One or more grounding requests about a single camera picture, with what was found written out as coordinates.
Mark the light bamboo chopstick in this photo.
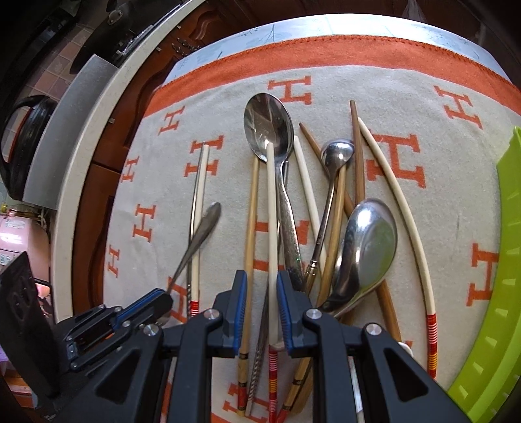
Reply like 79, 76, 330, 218
237, 157, 260, 417

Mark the tan bamboo chopstick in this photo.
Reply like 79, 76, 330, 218
276, 166, 346, 422

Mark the brown bamboo chopstick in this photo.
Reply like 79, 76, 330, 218
299, 122, 402, 342

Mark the steel soup spoon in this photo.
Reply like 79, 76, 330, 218
320, 198, 397, 317

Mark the long white curved chopstick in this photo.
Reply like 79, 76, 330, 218
358, 117, 438, 379

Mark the small steel spoon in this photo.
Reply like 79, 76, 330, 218
305, 139, 354, 293

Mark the large steel spoon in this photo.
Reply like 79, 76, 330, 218
244, 92, 304, 291

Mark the dark brown chopstick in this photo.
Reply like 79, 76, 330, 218
350, 100, 366, 204

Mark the pink kitchen appliance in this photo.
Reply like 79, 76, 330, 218
0, 211, 50, 283

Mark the white kitchen countertop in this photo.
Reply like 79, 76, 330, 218
50, 0, 203, 322

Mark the beige orange patterned cloth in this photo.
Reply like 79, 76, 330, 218
103, 33, 521, 423

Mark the green plastic utensil tray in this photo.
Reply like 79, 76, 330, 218
448, 127, 521, 422

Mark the steel backsplash panel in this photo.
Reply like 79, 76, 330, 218
22, 55, 118, 210

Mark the black red rice cooker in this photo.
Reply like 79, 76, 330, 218
1, 95, 57, 201

